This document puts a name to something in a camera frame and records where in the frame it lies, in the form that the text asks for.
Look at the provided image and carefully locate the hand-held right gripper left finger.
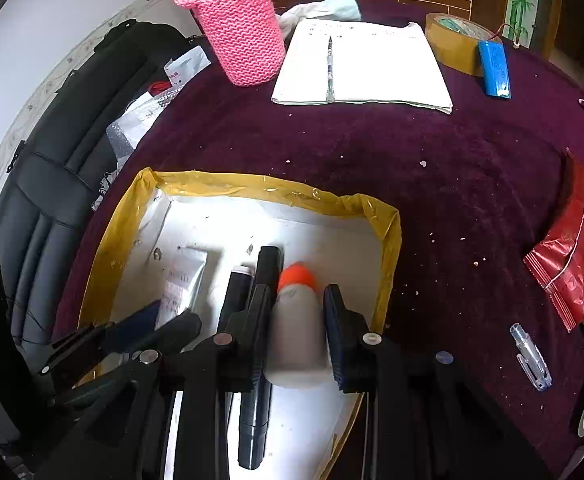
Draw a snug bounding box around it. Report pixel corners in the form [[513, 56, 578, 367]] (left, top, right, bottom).
[[36, 284, 275, 480]]

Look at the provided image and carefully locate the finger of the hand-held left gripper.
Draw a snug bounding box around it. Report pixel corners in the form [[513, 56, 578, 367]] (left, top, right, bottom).
[[46, 310, 203, 411], [39, 300, 163, 376]]

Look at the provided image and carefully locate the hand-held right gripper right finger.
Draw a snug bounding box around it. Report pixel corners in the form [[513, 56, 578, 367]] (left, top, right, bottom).
[[323, 284, 555, 480]]

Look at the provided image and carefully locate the white bottle with orange cap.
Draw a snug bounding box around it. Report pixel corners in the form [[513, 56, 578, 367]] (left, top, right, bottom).
[[266, 261, 333, 391]]

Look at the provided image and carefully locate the white box with yellow tape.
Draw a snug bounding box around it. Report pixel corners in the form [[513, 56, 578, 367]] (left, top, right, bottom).
[[74, 167, 403, 480]]

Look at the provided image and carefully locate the white cosmetic tube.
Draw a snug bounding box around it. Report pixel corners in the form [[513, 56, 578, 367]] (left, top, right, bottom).
[[154, 247, 209, 332]]

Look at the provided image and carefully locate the black leather chair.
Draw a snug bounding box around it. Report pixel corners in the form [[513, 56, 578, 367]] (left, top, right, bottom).
[[0, 20, 209, 347]]

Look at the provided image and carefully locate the purple tablecloth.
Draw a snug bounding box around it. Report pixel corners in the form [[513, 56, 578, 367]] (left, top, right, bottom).
[[54, 0, 584, 480]]

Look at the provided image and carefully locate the small clear spray bottle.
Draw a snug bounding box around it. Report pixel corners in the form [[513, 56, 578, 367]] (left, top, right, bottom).
[[509, 322, 554, 392]]

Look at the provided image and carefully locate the silver bubble bag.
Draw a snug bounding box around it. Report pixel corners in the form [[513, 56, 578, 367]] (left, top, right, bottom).
[[106, 85, 185, 162]]

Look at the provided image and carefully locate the red zip bag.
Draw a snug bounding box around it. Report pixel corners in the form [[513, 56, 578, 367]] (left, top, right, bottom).
[[523, 149, 584, 333]]

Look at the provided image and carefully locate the white paper tag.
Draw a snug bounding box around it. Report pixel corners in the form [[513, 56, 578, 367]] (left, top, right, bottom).
[[164, 47, 213, 87]]

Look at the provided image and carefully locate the ballpoint pen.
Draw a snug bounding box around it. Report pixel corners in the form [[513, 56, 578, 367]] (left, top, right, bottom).
[[325, 35, 335, 103]]

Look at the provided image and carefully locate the white notebook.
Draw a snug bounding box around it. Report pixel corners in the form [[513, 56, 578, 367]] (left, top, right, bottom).
[[271, 17, 454, 116]]

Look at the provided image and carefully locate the bottle in pink knit sleeve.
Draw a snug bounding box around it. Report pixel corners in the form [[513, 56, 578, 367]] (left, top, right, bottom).
[[173, 0, 287, 88]]

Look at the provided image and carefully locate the blue battery pack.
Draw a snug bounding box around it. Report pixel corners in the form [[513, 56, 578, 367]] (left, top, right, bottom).
[[477, 40, 513, 100]]

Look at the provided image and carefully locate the brown packing tape roll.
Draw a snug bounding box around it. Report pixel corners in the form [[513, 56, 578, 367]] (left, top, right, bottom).
[[425, 12, 504, 78]]

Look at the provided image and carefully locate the pale green cloth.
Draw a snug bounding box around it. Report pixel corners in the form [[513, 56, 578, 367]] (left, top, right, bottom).
[[278, 0, 363, 40]]

